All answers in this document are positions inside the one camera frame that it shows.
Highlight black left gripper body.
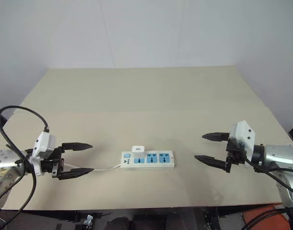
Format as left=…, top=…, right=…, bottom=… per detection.
left=40, top=146, right=67, bottom=179

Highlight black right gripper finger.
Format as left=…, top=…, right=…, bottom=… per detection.
left=202, top=131, right=231, bottom=144
left=194, top=154, right=228, bottom=172

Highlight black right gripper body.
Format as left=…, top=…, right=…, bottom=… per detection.
left=225, top=137, right=248, bottom=173

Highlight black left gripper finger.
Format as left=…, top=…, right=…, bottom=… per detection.
left=61, top=142, right=93, bottom=152
left=57, top=167, right=95, bottom=181

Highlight white power strip blue sockets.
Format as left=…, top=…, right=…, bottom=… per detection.
left=120, top=150, right=177, bottom=171

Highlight white USB charger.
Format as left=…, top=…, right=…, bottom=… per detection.
left=131, top=145, right=147, bottom=160

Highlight orange object under table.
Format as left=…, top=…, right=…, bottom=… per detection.
left=241, top=203, right=292, bottom=230

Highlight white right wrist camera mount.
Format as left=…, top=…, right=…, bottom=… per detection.
left=228, top=120, right=257, bottom=161

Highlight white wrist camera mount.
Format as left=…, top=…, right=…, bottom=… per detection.
left=228, top=120, right=257, bottom=161
left=29, top=131, right=58, bottom=177

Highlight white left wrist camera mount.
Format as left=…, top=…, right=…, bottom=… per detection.
left=29, top=131, right=58, bottom=177

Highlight white power strip cord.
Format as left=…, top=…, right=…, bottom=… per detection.
left=62, top=163, right=122, bottom=173

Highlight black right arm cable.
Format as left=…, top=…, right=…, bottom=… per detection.
left=244, top=157, right=293, bottom=201

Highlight small silver metal bracket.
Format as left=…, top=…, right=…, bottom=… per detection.
left=83, top=215, right=95, bottom=227

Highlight black table frame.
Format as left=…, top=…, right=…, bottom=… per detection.
left=22, top=205, right=285, bottom=230

